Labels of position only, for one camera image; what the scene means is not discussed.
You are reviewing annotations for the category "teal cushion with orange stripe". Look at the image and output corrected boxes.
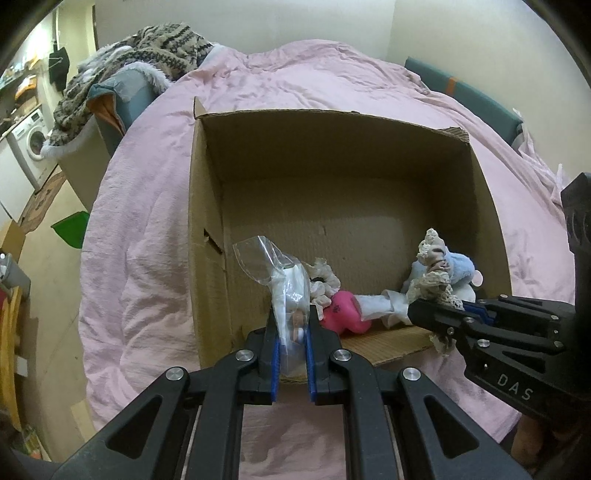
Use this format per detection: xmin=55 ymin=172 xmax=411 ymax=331
xmin=404 ymin=57 xmax=523 ymax=145

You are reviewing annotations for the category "light blue plush toy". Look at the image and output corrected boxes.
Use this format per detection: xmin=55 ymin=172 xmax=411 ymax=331
xmin=402 ymin=251 xmax=484 ymax=302

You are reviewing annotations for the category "pink bed cover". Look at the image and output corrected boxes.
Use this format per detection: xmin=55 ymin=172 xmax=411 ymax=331
xmin=78 ymin=38 xmax=577 ymax=480

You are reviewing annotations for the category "patterned knit blanket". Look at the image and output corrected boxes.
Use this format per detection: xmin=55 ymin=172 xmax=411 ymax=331
xmin=41 ymin=23 xmax=214 ymax=160

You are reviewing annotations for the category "white fabric piece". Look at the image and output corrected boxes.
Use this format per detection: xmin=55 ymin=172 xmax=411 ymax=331
xmin=355 ymin=290 xmax=412 ymax=329

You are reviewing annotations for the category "yellow wooden chair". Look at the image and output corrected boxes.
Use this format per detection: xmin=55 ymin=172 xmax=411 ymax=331
xmin=0 ymin=286 xmax=22 ymax=431

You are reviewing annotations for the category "white cloth scrunchie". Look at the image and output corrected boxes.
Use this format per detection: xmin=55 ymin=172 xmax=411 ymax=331
xmin=304 ymin=258 xmax=341 ymax=309

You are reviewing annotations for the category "pink rubber duck toy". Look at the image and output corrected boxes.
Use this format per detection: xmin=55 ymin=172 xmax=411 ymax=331
xmin=321 ymin=291 xmax=372 ymax=335

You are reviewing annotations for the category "white kitchen cabinet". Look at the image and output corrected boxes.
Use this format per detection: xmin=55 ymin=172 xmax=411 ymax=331
xmin=0 ymin=140 xmax=34 ymax=222

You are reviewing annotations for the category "white washing machine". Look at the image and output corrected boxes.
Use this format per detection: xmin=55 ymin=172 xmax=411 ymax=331
xmin=7 ymin=106 xmax=57 ymax=192

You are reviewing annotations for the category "teal orange jacket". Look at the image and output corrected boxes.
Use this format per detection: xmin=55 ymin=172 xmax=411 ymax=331
xmin=86 ymin=70 xmax=157 ymax=156

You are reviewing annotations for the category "person's hand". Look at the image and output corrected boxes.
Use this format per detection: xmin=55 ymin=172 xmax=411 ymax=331
xmin=511 ymin=415 xmax=543 ymax=471

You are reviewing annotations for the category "brown cardboard box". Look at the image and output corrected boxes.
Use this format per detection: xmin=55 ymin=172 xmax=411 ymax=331
xmin=188 ymin=104 xmax=511 ymax=367

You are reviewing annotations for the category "clear plastic bag with toy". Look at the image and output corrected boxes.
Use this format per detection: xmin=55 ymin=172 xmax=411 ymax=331
xmin=233 ymin=236 xmax=310 ymax=378

